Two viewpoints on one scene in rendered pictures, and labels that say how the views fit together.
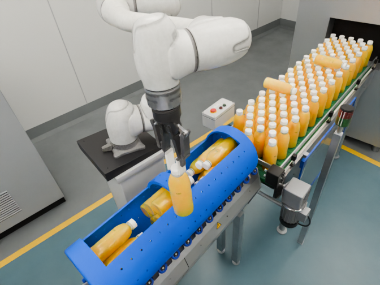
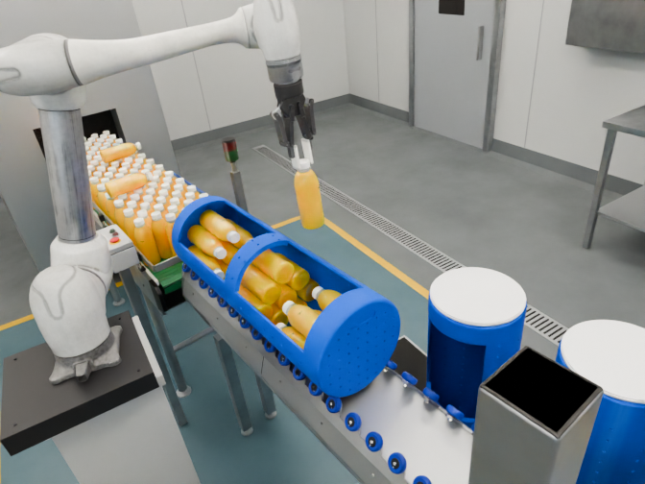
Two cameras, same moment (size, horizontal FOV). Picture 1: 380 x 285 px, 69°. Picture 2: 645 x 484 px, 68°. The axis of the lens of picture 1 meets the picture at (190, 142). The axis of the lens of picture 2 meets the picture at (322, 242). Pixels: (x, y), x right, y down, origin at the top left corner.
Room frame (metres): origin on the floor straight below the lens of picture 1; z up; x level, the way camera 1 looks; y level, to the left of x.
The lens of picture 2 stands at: (0.38, 1.30, 1.97)
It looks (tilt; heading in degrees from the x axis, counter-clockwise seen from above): 32 degrees down; 279
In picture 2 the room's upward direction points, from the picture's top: 7 degrees counter-clockwise
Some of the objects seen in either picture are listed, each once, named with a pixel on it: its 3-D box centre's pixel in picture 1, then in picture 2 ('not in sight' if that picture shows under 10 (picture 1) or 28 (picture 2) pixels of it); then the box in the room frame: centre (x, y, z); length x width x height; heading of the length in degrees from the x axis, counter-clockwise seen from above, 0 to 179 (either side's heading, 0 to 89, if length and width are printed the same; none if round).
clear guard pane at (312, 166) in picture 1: (323, 154); not in sight; (1.31, -0.89, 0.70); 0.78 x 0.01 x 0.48; 134
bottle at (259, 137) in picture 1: (259, 142); not in sight; (1.18, -0.39, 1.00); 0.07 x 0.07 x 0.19
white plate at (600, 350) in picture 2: not in sight; (622, 357); (-0.20, 0.38, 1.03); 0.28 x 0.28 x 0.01
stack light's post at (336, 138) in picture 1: (315, 198); (254, 265); (1.07, -0.77, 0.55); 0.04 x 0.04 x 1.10; 44
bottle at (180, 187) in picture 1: (180, 191); (308, 196); (0.59, 0.05, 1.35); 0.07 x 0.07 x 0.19
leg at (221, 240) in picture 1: (220, 228); (234, 386); (1.07, -0.15, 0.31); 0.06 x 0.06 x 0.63; 44
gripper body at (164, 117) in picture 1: (168, 118); (290, 98); (0.61, 0.05, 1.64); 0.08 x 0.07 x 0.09; 46
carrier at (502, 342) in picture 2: not in sight; (467, 394); (0.10, 0.12, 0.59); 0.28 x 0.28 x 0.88
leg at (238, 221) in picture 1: (237, 240); (260, 371); (0.97, -0.25, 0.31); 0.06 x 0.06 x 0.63; 44
